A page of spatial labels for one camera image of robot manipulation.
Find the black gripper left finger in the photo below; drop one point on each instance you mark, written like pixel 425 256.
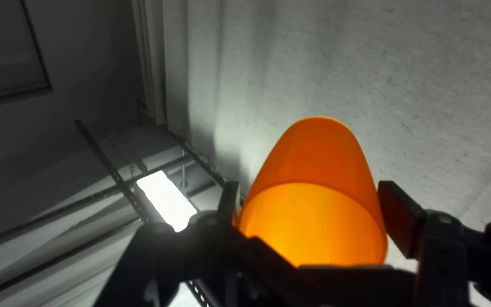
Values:
pixel 183 266

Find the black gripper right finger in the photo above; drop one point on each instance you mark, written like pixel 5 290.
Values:
pixel 460 261

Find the orange plastic cup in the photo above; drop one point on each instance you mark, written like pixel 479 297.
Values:
pixel 314 193

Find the ceiling light panel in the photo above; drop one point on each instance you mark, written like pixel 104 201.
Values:
pixel 165 201

